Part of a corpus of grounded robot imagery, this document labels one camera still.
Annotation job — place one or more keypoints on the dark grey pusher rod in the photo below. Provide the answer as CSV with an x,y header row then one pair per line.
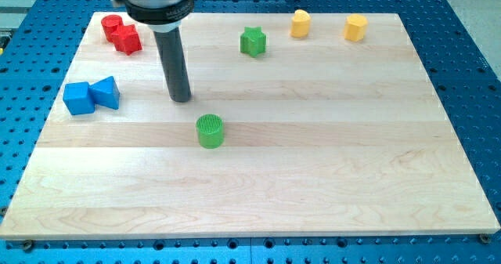
x,y
169,46

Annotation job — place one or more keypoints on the red star block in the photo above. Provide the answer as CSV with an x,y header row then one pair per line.
x,y
126,39

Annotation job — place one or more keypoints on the green star block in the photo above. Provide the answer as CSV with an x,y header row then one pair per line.
x,y
253,41

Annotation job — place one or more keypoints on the yellow heart block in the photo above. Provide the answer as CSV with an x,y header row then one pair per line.
x,y
300,24

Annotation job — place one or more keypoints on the red cylinder block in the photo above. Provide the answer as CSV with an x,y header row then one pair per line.
x,y
109,25

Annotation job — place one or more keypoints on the blue triangle block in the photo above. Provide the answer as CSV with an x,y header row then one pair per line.
x,y
106,93

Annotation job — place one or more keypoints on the green cylinder block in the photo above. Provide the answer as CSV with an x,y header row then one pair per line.
x,y
210,131

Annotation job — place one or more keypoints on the blue cube block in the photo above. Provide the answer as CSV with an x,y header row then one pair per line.
x,y
78,99

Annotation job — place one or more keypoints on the blue perforated metal table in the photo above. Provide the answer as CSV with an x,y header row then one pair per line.
x,y
39,55

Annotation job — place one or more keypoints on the light wooden board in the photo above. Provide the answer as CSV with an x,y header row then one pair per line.
x,y
322,137

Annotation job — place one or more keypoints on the yellow hexagon block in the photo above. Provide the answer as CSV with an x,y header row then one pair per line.
x,y
355,27

